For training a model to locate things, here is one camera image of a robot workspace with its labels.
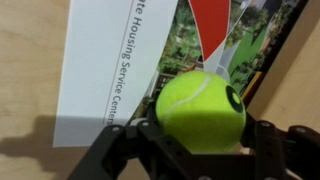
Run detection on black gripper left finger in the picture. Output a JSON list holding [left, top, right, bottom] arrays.
[[68, 99, 194, 180]]

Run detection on housing service brochure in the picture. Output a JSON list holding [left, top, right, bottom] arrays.
[[52, 0, 309, 148]]

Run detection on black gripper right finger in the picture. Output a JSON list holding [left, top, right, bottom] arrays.
[[241, 113, 320, 180]]

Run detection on yellow-green tennis ball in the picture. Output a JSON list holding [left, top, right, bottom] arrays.
[[155, 69, 248, 154]]

